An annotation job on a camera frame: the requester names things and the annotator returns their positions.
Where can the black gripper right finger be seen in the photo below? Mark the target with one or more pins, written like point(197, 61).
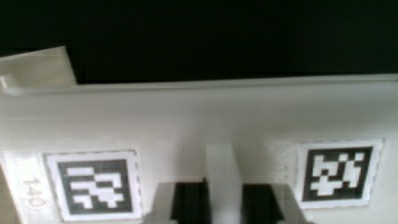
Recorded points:
point(259, 208)

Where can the white cabinet door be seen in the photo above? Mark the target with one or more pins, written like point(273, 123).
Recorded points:
point(105, 142)

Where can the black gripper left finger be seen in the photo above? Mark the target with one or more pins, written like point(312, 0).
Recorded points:
point(190, 203)

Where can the white cabinet body box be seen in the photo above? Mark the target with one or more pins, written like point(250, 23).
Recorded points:
point(35, 71)

